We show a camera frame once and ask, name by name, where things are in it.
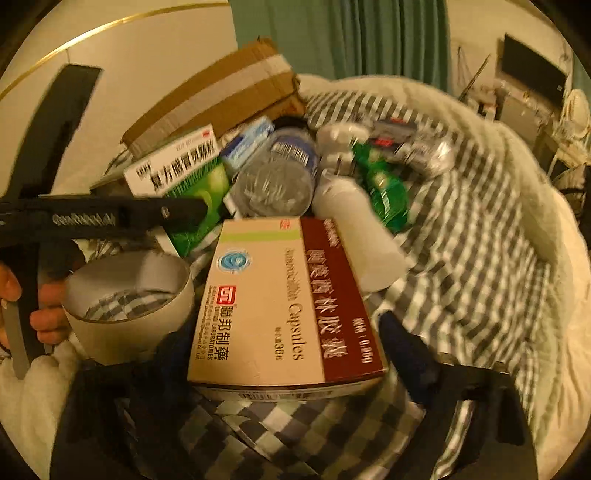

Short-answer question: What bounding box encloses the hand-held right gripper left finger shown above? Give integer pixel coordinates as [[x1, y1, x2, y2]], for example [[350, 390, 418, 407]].
[[50, 318, 206, 480]]

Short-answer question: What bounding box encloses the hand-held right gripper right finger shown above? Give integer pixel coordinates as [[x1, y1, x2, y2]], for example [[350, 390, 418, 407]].
[[378, 313, 540, 480]]

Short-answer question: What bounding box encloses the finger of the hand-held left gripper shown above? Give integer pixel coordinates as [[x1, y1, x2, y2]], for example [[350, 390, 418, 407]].
[[124, 196, 209, 234]]

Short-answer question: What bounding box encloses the beige and maroon medicine box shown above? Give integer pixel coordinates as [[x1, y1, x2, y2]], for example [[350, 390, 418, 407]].
[[187, 216, 387, 403]]

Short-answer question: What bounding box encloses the brown cardboard box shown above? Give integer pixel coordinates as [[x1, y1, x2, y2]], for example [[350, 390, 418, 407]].
[[121, 39, 308, 157]]

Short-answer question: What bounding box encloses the person's left hand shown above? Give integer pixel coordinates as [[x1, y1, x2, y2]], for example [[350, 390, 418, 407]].
[[0, 262, 71, 352]]

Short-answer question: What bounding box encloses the white and green medicine box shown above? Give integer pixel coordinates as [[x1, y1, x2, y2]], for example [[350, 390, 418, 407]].
[[124, 124, 232, 257]]

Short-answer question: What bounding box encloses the white cardboard tape core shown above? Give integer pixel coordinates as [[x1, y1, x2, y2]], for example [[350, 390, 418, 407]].
[[61, 251, 197, 366]]

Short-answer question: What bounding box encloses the small blue and white box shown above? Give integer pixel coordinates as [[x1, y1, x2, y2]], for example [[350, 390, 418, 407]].
[[219, 115, 276, 179]]

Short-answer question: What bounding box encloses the clear bottle with blue label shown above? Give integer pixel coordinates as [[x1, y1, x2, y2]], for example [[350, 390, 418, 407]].
[[226, 127, 320, 219]]

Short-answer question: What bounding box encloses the black item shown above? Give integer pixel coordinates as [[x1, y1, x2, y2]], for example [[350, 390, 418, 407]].
[[275, 115, 311, 132]]

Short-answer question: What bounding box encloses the grey checkered bed sheet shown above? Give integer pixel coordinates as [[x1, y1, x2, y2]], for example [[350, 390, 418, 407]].
[[92, 88, 555, 480]]

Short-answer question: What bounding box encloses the white plastic item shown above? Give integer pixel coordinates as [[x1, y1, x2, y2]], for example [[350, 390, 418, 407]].
[[316, 122, 370, 174]]

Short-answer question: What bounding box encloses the white plastic bottle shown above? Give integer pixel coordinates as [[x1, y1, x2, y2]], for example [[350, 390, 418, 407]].
[[311, 168, 408, 294]]

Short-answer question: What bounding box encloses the green plastic bottle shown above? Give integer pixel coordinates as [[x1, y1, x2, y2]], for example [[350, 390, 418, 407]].
[[351, 141, 413, 234]]

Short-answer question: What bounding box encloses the green curtain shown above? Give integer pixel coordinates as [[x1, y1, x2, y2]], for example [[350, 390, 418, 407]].
[[228, 0, 451, 91]]

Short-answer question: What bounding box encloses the white fluffy blanket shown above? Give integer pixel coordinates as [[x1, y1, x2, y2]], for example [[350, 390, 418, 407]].
[[295, 74, 591, 462]]

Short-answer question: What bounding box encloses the silver packet with red label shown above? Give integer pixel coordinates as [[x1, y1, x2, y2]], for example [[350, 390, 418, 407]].
[[369, 117, 456, 177]]

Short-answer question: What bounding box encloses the grey cabinet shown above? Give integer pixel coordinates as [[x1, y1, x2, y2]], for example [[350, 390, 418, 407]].
[[498, 92, 555, 136]]

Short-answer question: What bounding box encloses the white chair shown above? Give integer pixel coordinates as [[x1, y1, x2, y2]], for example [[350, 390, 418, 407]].
[[560, 88, 591, 158]]

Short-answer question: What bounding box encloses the black television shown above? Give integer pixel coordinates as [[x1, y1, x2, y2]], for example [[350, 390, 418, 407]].
[[501, 34, 567, 105]]

